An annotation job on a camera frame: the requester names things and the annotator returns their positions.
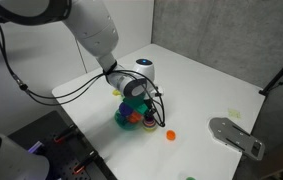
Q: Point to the black perforated breadboard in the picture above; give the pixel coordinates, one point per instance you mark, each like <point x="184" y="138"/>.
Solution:
<point x="70" y="154"/>

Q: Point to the yellow sticky note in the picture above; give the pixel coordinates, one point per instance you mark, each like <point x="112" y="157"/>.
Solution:
<point x="234" y="113"/>

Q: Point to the yellow stacking cup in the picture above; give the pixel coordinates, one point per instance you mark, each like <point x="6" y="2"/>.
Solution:
<point x="150" y="127"/>

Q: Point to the orange toy in bowl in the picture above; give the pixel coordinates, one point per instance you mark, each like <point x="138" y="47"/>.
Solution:
<point x="134" y="117"/>

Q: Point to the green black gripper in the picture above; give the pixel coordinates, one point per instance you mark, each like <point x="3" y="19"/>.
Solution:
<point x="139" y="103"/>

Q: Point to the grey metal mounting plate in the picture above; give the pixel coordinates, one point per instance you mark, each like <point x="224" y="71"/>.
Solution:
<point x="230" y="134"/>

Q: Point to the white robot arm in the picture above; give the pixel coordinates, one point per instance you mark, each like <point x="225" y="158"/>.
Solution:
<point x="91" y="24"/>

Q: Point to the green plastic bowl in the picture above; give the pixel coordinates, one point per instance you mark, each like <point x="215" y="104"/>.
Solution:
<point x="123" y="122"/>

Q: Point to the purple plastic cup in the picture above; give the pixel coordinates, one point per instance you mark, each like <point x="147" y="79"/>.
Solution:
<point x="149" y="122"/>

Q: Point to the green plastic cup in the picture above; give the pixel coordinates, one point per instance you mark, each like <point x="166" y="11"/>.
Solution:
<point x="190" y="178"/>

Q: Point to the orange plastic cup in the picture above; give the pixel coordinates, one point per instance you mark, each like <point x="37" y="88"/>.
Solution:
<point x="170" y="135"/>

